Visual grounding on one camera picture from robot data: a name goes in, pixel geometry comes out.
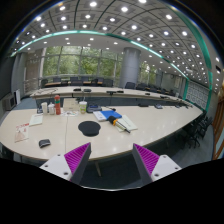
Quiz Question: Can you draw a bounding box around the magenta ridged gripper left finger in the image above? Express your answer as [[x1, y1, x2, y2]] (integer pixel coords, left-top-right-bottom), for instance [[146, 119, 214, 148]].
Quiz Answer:
[[41, 143, 91, 184]]

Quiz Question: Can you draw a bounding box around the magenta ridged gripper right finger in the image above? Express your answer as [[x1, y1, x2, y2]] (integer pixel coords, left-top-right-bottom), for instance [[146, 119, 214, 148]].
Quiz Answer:
[[132, 144, 181, 185]]

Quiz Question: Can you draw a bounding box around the black computer mouse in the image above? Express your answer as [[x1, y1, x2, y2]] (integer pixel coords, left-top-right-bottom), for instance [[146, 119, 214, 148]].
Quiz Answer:
[[39, 139, 51, 148]]

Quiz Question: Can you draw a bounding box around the black round mouse pad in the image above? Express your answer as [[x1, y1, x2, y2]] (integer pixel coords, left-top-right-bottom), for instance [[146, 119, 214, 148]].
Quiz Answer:
[[78, 121, 101, 137]]

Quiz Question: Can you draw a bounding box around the black office chair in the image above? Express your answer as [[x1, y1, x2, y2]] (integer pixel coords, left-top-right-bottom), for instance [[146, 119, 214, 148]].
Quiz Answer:
[[183, 116, 212, 147]]

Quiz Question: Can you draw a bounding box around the white open notebook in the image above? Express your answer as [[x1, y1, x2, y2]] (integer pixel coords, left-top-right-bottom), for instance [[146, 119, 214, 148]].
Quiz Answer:
[[118, 115, 138, 131]]

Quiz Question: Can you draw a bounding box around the white paper sheet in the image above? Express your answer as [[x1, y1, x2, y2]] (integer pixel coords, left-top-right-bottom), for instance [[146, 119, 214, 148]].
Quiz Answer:
[[29, 114, 43, 126]]

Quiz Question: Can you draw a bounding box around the beige table sign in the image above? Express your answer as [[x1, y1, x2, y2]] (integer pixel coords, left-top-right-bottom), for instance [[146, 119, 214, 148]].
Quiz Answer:
[[63, 98, 79, 111]]

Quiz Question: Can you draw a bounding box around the white plastic bottle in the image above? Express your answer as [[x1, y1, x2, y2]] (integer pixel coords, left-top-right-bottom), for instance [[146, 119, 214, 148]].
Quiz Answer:
[[48, 103, 55, 115]]

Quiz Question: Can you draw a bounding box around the blue folder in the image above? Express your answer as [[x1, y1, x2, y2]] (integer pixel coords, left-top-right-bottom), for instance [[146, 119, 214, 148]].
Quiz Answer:
[[100, 110, 122, 120]]

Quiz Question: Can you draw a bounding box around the white cup green lid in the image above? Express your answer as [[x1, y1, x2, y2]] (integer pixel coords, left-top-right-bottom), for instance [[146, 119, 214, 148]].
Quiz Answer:
[[79, 101, 87, 114]]

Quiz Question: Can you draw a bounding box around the white paper cup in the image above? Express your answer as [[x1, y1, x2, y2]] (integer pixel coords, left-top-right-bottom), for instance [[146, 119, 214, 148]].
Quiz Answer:
[[41, 102, 48, 114]]

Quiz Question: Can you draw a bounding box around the white long conference table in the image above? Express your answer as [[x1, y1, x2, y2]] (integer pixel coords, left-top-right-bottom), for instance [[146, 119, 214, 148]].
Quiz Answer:
[[31, 86, 191, 106]]

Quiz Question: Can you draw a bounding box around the grey round pillar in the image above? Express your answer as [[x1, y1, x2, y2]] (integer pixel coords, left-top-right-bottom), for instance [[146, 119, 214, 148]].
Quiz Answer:
[[119, 47, 141, 88]]

